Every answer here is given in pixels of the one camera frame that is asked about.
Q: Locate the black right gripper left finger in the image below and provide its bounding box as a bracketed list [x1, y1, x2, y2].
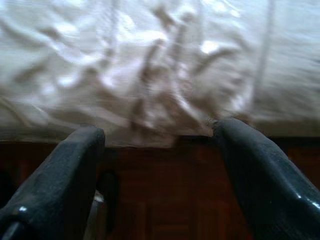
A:
[0, 126, 105, 240]

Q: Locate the beige floral bed sheet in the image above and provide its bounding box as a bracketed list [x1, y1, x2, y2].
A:
[0, 0, 320, 148]

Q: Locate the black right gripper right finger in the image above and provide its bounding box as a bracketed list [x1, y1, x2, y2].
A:
[212, 117, 320, 240]

